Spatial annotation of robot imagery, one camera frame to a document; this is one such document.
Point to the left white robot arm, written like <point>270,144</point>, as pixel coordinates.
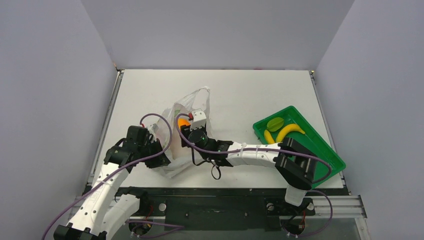
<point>95,219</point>

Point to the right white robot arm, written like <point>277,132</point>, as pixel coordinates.
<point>296,168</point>

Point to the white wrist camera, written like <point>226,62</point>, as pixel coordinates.
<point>153,127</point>
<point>198,119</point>

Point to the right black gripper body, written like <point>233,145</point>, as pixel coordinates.
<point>188,129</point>

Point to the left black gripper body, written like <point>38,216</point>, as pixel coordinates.
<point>145,149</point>

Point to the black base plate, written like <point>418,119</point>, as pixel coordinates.
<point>219,209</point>

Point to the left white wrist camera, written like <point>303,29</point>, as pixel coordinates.
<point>153,127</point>

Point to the orange yellow fake mango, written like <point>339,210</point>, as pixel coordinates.
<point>183,124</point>

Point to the long yellow fake banana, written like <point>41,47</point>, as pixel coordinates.
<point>288,129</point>

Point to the green plastic tray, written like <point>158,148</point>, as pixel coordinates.
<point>311,140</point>

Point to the small yellow fake banana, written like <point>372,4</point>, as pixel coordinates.
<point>268,137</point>

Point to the green fake starfruit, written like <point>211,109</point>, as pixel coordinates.
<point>275,124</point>

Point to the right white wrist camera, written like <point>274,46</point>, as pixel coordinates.
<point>198,119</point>

